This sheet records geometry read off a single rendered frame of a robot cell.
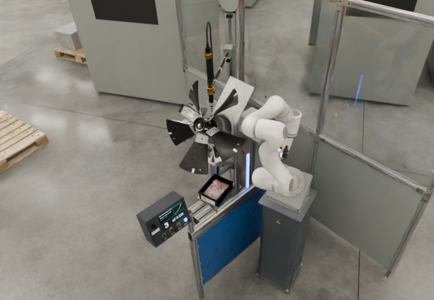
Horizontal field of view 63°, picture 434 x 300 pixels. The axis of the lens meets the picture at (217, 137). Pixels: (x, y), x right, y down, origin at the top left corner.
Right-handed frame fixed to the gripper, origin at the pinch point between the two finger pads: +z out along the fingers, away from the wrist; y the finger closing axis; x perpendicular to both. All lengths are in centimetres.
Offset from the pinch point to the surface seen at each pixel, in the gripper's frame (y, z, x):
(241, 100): -46, 3, -44
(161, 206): 65, 4, -56
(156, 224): 75, 8, -54
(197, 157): 0, 28, -61
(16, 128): -67, 143, -338
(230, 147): -1.8, 11.3, -37.6
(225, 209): 28, 41, -30
